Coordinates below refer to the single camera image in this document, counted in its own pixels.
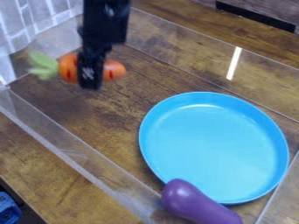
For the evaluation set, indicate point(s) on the dark baseboard strip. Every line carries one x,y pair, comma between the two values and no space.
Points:
256,17

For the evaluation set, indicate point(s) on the white checkered curtain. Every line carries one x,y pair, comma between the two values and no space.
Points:
25,18

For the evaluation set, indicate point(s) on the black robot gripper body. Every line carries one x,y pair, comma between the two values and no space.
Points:
105,25

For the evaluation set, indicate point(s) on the blue round plastic tray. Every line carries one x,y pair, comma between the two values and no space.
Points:
218,142

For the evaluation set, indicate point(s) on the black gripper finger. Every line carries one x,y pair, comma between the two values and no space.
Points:
90,71

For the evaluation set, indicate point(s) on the blue plastic object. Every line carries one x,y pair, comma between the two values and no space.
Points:
10,210

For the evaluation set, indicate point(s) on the purple toy eggplant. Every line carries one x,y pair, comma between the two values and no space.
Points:
189,203

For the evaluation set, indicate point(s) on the orange toy carrot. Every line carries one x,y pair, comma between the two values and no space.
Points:
46,67

